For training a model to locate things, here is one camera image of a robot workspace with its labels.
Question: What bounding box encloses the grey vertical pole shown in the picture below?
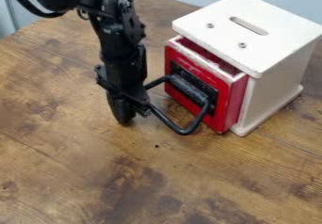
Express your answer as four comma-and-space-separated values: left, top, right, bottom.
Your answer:
4, 0, 19, 31

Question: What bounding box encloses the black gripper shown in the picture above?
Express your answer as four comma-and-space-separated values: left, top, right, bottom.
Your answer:
97, 43, 151, 126

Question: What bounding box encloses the black metal drawer handle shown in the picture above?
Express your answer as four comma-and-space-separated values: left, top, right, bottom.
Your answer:
143, 60, 221, 136

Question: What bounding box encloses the white wooden box cabinet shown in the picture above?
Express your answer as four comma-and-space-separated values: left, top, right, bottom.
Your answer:
173, 0, 322, 136

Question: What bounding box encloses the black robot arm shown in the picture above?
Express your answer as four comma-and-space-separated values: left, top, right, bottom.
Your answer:
16, 0, 149, 125

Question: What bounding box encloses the red wooden drawer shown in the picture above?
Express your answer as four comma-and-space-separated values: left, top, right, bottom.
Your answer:
165, 36, 249, 134

